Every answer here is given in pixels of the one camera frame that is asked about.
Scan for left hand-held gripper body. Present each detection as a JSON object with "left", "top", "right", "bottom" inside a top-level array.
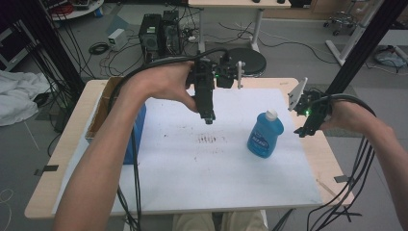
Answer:
[{"left": 187, "top": 52, "right": 246, "bottom": 113}]

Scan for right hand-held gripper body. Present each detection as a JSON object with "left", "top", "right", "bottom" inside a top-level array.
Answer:
[{"left": 287, "top": 76, "right": 333, "bottom": 130}]

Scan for blue bottle with white cap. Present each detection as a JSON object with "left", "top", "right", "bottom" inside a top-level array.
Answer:
[{"left": 246, "top": 108, "right": 286, "bottom": 160}]

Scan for person's right hand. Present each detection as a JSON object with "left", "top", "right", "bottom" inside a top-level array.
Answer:
[{"left": 319, "top": 100, "right": 380, "bottom": 136}]

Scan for person's left hand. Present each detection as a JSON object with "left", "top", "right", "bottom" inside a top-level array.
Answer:
[{"left": 140, "top": 61, "right": 199, "bottom": 114}]

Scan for round black stool seat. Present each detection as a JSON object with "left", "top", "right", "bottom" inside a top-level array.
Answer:
[{"left": 228, "top": 47, "right": 268, "bottom": 78}]

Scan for white table mat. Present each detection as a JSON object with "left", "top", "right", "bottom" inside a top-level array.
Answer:
[{"left": 52, "top": 87, "right": 323, "bottom": 217}]

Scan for thin wooden stick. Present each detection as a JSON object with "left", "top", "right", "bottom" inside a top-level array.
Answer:
[{"left": 315, "top": 178, "right": 339, "bottom": 199}]

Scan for black computer tower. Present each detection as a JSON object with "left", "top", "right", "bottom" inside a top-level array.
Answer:
[
  {"left": 160, "top": 10, "right": 183, "bottom": 58},
  {"left": 138, "top": 13, "right": 164, "bottom": 64}
]

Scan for blue plastic bag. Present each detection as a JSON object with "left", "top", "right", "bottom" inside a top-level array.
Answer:
[{"left": 122, "top": 103, "right": 148, "bottom": 166}]

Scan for white metal stand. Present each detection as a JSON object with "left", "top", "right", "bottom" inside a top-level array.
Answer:
[{"left": 324, "top": 0, "right": 386, "bottom": 67}]

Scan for wooden desk with white legs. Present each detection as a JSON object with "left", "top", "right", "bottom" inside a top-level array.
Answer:
[{"left": 187, "top": 0, "right": 293, "bottom": 54}]

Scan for office chair wheel base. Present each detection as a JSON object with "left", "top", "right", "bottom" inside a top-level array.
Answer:
[{"left": 322, "top": 10, "right": 359, "bottom": 37}]

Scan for small white box device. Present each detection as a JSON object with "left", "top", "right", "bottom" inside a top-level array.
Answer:
[{"left": 107, "top": 28, "right": 129, "bottom": 52}]

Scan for person's beige pants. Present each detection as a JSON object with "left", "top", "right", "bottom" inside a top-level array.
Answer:
[{"left": 171, "top": 210, "right": 269, "bottom": 231}]

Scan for cardboard box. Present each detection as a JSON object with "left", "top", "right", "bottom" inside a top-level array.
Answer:
[{"left": 84, "top": 76, "right": 125, "bottom": 144}]

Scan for round white table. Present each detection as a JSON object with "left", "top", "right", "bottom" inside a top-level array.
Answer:
[{"left": 47, "top": 0, "right": 106, "bottom": 22}]

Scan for white crumpled cloth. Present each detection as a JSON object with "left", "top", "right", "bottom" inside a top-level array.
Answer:
[{"left": 0, "top": 69, "right": 51, "bottom": 127}]

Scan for grey equipment rack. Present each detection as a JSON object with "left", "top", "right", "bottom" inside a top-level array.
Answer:
[{"left": 0, "top": 18, "right": 40, "bottom": 72}]

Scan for black right gripper cable bundle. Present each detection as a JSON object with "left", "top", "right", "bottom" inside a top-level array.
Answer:
[{"left": 306, "top": 91, "right": 377, "bottom": 231}]

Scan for long black floor cable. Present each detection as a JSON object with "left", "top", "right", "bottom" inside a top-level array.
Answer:
[{"left": 218, "top": 21, "right": 332, "bottom": 65}]

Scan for black metal frame post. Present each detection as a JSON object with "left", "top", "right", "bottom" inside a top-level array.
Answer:
[
  {"left": 13, "top": 0, "right": 87, "bottom": 97},
  {"left": 324, "top": 0, "right": 408, "bottom": 96}
]

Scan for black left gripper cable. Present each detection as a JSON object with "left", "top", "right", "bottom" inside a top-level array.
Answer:
[{"left": 106, "top": 47, "right": 229, "bottom": 231}]

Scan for coiled black cable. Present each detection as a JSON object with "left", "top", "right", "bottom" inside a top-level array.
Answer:
[{"left": 88, "top": 41, "right": 111, "bottom": 56}]

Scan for thin white floor cable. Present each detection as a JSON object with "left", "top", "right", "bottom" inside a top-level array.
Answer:
[{"left": 0, "top": 188, "right": 15, "bottom": 231}]

